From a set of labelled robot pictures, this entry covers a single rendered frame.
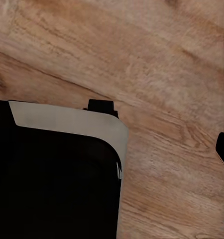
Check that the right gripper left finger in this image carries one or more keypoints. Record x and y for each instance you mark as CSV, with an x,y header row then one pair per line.
x,y
8,151

